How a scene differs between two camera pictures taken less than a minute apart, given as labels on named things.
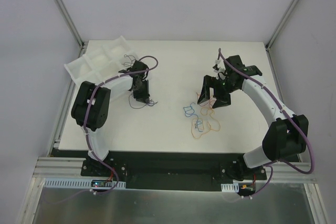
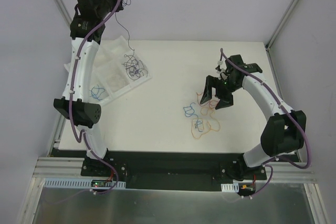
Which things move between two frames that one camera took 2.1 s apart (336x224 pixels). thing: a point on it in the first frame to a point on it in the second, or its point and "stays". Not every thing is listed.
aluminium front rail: x=74 y=167 stays
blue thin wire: x=194 y=114 stays
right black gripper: x=218 y=87 stays
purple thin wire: x=155 y=102 to x=121 y=24
